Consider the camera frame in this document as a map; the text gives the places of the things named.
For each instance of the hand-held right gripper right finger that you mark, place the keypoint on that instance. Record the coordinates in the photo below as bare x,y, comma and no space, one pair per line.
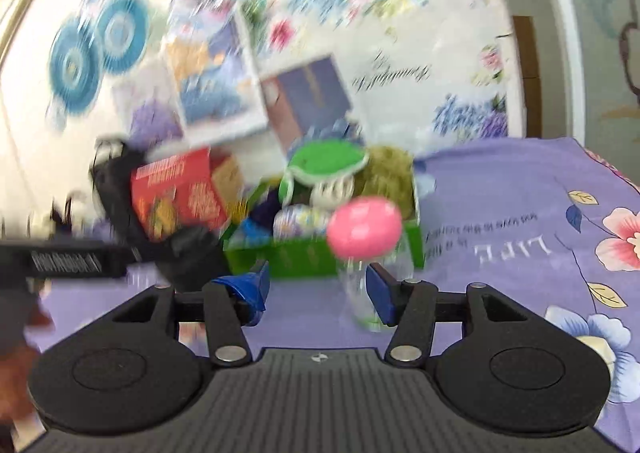
380,295

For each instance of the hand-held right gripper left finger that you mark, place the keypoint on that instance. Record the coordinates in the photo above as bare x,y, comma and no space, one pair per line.
250,290

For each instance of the green cardboard box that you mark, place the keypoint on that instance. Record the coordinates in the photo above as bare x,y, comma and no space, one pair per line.
295,255

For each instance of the blue white fuzzy sock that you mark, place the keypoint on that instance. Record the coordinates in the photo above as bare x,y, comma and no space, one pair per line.
255,233

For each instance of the dark purple cloth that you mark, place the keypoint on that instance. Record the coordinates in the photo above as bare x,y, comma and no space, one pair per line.
265,205

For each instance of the black lidded coffee cup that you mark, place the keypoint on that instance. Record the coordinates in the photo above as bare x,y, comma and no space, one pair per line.
195,253

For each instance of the glass jar with pink lid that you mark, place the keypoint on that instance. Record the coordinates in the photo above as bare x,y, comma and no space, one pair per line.
365,228

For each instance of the black bag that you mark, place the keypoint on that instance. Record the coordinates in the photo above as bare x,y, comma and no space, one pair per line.
115,188

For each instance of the olive mesh bath sponge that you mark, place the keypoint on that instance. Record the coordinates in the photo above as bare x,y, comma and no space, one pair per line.
385,173

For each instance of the red cracker box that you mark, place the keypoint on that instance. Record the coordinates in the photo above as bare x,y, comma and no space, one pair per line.
175,193

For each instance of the purple floral bedsheet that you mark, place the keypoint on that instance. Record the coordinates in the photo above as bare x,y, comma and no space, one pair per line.
500,233

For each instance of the lavender picture card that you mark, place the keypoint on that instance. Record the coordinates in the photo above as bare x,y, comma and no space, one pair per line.
150,118

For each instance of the blue paper fan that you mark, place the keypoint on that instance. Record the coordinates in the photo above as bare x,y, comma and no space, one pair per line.
75,65
124,33

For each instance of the dark blue picture card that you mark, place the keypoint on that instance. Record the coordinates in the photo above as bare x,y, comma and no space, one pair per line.
310,98

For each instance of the blue cartoon picture card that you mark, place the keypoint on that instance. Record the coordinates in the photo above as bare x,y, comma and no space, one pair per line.
215,83

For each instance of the brown wooden strip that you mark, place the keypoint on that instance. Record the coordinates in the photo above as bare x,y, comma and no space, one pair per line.
527,78

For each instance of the cartoon frosted glass door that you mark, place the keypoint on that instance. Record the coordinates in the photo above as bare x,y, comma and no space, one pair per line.
600,33

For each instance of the floral wall poster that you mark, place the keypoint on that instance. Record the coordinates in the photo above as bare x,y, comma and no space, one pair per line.
425,58

